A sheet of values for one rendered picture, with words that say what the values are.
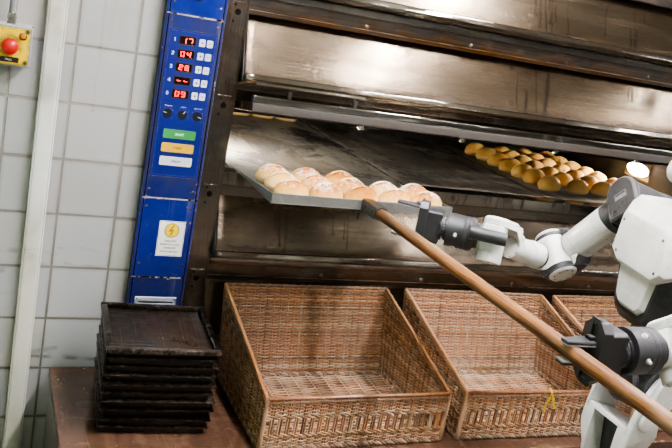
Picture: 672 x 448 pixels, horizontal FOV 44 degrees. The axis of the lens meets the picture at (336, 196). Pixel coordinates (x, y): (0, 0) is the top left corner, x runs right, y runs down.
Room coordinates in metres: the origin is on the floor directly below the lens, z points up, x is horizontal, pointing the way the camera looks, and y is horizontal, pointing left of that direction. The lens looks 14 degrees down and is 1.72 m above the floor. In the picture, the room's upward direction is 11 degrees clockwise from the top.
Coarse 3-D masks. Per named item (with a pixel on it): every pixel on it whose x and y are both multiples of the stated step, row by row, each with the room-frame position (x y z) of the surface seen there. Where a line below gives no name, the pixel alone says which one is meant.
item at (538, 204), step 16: (224, 176) 2.30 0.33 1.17; (240, 176) 2.32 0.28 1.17; (432, 192) 2.59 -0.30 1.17; (448, 192) 2.62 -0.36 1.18; (464, 192) 2.66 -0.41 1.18; (480, 192) 2.72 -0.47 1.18; (512, 208) 2.72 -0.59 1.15; (528, 208) 2.75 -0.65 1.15; (544, 208) 2.78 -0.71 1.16; (560, 208) 2.81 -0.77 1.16; (576, 208) 2.84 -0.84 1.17; (592, 208) 2.86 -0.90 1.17
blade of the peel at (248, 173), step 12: (240, 168) 2.37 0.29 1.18; (252, 168) 2.40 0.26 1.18; (252, 180) 2.21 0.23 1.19; (360, 180) 2.52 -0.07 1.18; (372, 180) 2.56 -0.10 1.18; (384, 180) 2.59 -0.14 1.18; (264, 192) 2.11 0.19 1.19; (288, 204) 2.08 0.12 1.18; (300, 204) 2.09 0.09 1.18; (312, 204) 2.10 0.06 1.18; (324, 204) 2.12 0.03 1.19; (336, 204) 2.13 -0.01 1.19; (348, 204) 2.15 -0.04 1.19; (360, 204) 2.17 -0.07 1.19; (384, 204) 2.20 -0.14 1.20; (396, 204) 2.21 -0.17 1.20; (444, 204) 2.33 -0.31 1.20
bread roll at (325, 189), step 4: (316, 184) 2.16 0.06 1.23; (320, 184) 2.15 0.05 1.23; (324, 184) 2.15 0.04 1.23; (328, 184) 2.15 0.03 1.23; (332, 184) 2.16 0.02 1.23; (312, 188) 2.15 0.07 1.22; (316, 188) 2.14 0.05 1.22; (320, 188) 2.14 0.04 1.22; (324, 188) 2.14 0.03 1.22; (328, 188) 2.15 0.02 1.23; (332, 188) 2.15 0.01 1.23; (336, 188) 2.16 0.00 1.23; (312, 192) 2.14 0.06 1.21; (316, 192) 2.13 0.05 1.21; (320, 192) 2.13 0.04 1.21; (324, 192) 2.14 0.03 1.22; (328, 192) 2.14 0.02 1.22; (332, 192) 2.15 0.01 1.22; (336, 192) 2.15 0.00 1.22; (340, 192) 2.17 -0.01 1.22; (320, 196) 2.13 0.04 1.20; (324, 196) 2.13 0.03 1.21; (328, 196) 2.14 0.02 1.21; (332, 196) 2.14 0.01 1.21; (336, 196) 2.15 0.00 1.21; (340, 196) 2.16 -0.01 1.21
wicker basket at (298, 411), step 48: (240, 288) 2.30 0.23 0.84; (288, 288) 2.37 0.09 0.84; (336, 288) 2.44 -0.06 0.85; (384, 288) 2.51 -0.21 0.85; (240, 336) 2.11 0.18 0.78; (288, 336) 2.34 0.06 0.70; (384, 336) 2.47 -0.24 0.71; (240, 384) 2.06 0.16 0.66; (288, 384) 2.25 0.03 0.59; (336, 384) 2.32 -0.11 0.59; (432, 384) 2.19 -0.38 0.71; (288, 432) 1.90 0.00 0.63; (336, 432) 1.96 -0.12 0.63; (384, 432) 2.03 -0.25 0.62; (432, 432) 2.09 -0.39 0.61
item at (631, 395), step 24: (384, 216) 2.05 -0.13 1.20; (408, 240) 1.92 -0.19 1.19; (456, 264) 1.73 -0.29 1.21; (480, 288) 1.63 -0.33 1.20; (504, 312) 1.55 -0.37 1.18; (528, 312) 1.50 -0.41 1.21; (552, 336) 1.42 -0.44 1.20; (576, 360) 1.35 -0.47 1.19; (624, 384) 1.25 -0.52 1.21; (648, 408) 1.19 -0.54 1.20
